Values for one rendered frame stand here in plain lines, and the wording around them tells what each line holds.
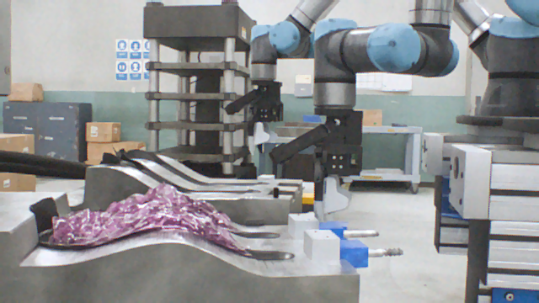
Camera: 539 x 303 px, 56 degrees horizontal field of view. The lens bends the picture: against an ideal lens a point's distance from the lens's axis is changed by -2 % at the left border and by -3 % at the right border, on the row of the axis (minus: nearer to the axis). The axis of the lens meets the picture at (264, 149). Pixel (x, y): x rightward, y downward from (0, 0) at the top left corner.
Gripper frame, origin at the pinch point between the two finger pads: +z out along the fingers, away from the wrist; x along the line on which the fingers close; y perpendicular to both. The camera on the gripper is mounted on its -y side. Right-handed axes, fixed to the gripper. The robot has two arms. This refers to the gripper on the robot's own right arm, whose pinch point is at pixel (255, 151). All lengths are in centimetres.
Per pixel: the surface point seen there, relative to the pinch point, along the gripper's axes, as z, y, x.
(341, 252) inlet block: 6, 37, -77
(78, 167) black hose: 3.7, -38.0, -29.5
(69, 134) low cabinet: 25, -439, 478
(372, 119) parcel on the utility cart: -4, -19, 537
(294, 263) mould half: 7, 32, -81
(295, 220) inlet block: 4, 29, -69
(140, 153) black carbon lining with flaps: -2.0, -10.3, -45.5
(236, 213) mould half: 6, 16, -58
